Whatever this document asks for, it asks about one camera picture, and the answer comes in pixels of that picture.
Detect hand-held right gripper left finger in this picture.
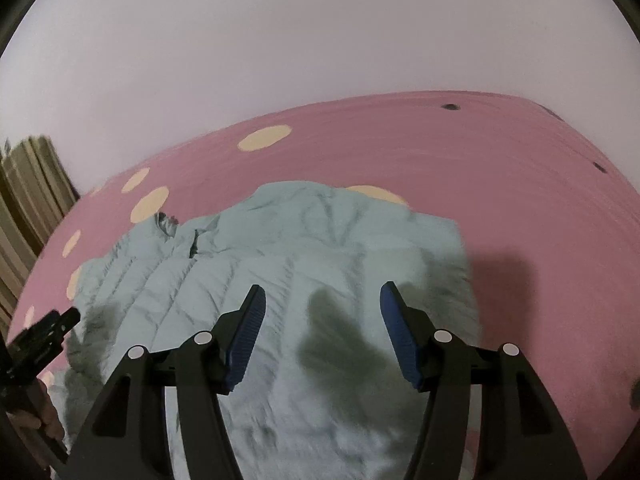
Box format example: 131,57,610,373
65,284,268,480

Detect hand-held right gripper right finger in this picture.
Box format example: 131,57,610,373
379,281,589,480

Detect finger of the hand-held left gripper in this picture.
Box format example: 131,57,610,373
20,308,82,350

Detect light blue puffer jacket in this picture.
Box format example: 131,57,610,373
62,180,483,480

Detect person's left hand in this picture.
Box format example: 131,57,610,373
9,379,67,443

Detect striped olive curtain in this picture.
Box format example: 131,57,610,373
0,135,82,331

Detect pink bed sheet cream dots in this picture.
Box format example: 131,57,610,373
7,90,640,480

